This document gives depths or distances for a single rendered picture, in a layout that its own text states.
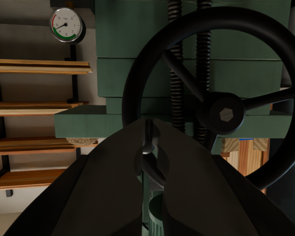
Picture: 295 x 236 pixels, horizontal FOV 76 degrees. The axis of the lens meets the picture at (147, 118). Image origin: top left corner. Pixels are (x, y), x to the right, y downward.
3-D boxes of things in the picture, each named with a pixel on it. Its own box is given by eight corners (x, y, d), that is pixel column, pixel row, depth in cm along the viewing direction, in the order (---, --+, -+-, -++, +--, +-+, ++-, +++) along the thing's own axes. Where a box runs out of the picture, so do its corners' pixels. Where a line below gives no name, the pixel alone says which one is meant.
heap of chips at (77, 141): (96, 137, 47) (96, 151, 48) (106, 125, 61) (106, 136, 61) (59, 137, 47) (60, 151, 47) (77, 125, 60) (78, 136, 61)
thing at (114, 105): (271, 98, 46) (269, 114, 47) (231, 94, 67) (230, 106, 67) (105, 97, 45) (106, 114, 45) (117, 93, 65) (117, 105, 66)
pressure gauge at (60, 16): (80, -4, 35) (83, 42, 36) (86, 4, 39) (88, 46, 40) (46, -5, 35) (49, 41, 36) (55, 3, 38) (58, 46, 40)
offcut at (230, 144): (225, 138, 47) (224, 152, 48) (239, 136, 49) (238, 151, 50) (213, 134, 52) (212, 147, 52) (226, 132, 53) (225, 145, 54)
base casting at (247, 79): (286, 60, 45) (281, 99, 46) (205, 74, 101) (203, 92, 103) (93, 57, 43) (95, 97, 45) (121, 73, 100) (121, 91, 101)
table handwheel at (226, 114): (320, -30, 23) (339, 183, 28) (237, 23, 43) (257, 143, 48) (91, 33, 23) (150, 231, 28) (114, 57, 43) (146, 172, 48)
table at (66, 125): (340, 122, 38) (334, 151, 39) (251, 106, 68) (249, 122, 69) (28, 121, 36) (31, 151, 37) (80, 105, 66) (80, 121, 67)
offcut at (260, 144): (266, 133, 52) (265, 148, 53) (254, 132, 54) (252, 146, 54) (268, 136, 49) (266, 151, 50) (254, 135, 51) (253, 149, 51)
